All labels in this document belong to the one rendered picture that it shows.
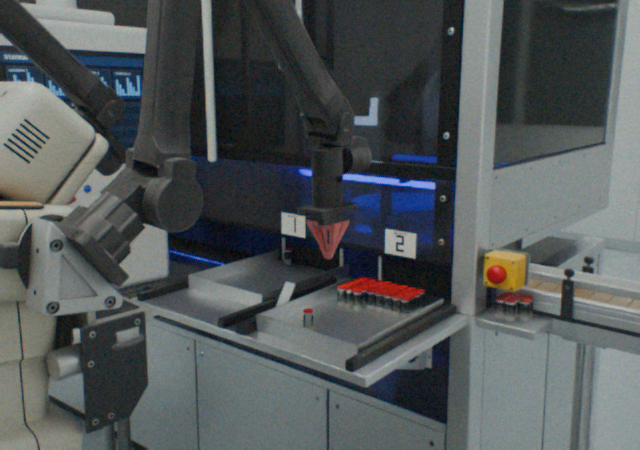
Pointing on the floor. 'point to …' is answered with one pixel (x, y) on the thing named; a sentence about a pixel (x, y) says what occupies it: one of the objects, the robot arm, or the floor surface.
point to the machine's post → (473, 200)
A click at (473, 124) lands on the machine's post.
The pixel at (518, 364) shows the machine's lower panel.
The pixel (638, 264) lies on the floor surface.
